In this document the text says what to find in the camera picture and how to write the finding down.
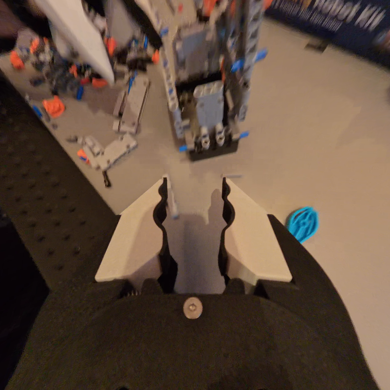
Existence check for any blue robot kit box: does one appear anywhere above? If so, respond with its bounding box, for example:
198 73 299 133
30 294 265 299
265 0 390 67

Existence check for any large orange wedge piece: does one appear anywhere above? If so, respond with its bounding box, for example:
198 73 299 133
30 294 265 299
43 96 66 118

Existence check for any orange gear frame assembly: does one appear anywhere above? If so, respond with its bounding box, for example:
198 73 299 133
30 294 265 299
160 0 269 162

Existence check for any grey long bar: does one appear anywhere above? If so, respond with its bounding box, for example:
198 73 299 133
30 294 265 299
113 73 150 134

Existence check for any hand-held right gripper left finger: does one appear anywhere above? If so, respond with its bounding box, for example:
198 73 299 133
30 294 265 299
95 177 177 284

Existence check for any small grey pin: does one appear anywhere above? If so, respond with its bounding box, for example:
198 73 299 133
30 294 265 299
166 177 180 220

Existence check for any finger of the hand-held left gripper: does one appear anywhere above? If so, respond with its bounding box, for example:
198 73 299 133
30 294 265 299
125 0 164 49
34 0 116 85

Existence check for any teal curved plastic piece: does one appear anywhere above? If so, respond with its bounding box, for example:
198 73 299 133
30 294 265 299
287 206 320 243

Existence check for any pile of small building parts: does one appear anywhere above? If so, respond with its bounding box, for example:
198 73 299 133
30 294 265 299
9 34 116 92

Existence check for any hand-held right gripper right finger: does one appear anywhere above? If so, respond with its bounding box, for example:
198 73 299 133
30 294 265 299
218 177 293 284

